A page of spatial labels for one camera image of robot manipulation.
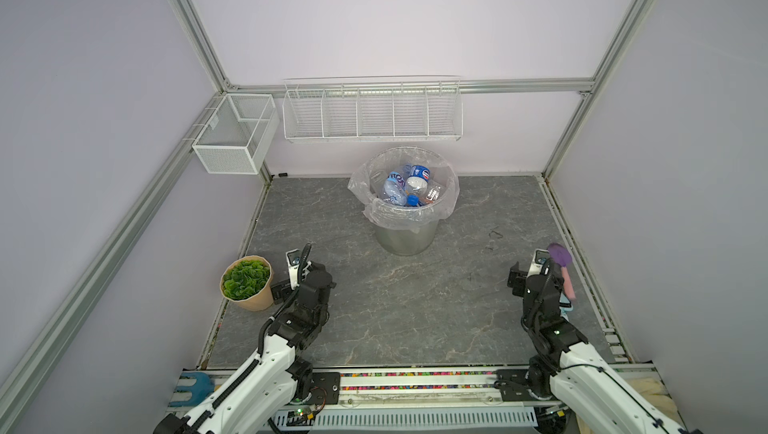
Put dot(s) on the clear plastic bin liner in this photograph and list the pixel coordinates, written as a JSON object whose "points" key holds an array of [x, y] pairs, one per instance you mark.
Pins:
{"points": [[367, 180]]}

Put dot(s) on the aluminium frame enclosure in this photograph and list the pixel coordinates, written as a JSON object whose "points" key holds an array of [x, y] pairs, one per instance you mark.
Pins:
{"points": [[96, 95]]}

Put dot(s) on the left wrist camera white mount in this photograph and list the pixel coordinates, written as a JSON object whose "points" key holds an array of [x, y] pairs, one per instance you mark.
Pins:
{"points": [[293, 260]]}

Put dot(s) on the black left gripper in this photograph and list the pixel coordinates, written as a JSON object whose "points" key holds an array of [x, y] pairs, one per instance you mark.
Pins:
{"points": [[280, 291]]}

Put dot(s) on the beige cloth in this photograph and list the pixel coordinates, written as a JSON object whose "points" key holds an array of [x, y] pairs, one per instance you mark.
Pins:
{"points": [[656, 394]]}

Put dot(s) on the teal garden trowel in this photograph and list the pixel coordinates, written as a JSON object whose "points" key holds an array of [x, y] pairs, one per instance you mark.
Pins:
{"points": [[565, 305]]}

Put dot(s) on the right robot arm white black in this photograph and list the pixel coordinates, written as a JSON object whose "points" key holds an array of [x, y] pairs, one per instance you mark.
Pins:
{"points": [[569, 369]]}

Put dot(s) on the small bottle dark blue cap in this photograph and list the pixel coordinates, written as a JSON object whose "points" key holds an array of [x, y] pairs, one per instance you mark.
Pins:
{"points": [[417, 185]]}

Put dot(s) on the white mesh wall basket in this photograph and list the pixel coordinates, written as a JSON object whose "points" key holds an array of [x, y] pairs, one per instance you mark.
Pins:
{"points": [[238, 134]]}

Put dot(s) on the white wire wall shelf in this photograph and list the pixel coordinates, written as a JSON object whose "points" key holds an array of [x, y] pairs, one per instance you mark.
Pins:
{"points": [[373, 109]]}

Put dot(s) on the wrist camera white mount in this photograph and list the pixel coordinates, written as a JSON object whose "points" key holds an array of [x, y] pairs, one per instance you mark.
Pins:
{"points": [[538, 261], [293, 260]]}

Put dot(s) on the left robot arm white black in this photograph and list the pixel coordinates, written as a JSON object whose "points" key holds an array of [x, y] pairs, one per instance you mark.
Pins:
{"points": [[274, 375]]}

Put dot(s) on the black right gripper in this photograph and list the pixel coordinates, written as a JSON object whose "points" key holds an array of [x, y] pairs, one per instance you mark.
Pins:
{"points": [[517, 280]]}

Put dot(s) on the black rail with coloured strip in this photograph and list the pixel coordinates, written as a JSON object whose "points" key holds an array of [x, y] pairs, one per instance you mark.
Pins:
{"points": [[481, 384]]}

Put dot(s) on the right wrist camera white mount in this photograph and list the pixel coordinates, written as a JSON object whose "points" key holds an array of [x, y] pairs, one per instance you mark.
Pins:
{"points": [[538, 261]]}

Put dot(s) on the green plant in beige pot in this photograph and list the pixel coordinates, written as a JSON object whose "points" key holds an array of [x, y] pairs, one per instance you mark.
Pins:
{"points": [[247, 284]]}

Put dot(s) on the clear bottle colourful label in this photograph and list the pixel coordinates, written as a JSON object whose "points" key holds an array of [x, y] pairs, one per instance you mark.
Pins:
{"points": [[393, 190]]}

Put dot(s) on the grey mesh waste bin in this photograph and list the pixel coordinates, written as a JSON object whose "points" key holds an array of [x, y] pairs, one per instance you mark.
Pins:
{"points": [[410, 242]]}

